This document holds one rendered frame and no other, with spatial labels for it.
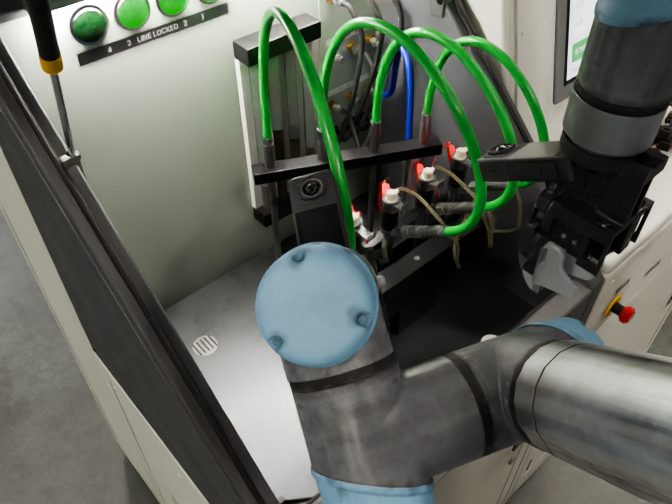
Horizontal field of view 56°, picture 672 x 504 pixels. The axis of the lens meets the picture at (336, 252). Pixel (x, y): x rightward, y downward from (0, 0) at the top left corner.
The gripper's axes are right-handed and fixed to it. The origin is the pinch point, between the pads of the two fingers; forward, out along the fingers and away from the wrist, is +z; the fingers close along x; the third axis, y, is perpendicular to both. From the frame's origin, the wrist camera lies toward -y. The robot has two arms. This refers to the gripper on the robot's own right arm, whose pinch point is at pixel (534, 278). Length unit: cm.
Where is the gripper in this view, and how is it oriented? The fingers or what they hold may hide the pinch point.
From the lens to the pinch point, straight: 73.6
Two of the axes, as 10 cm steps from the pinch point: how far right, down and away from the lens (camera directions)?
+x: 7.5, -4.7, 4.7
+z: 0.0, 7.0, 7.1
